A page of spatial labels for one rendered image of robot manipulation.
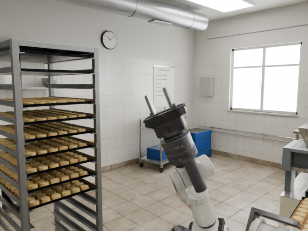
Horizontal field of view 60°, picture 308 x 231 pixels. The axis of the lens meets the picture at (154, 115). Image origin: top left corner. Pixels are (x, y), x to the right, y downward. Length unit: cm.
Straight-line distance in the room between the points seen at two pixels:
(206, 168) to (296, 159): 138
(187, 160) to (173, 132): 8
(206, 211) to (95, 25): 432
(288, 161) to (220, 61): 437
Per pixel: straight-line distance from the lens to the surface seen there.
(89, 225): 195
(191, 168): 72
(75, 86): 184
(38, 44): 150
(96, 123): 166
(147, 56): 555
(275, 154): 571
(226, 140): 616
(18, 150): 148
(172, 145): 73
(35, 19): 447
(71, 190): 175
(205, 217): 90
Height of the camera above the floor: 161
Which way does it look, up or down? 7 degrees down
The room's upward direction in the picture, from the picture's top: straight up
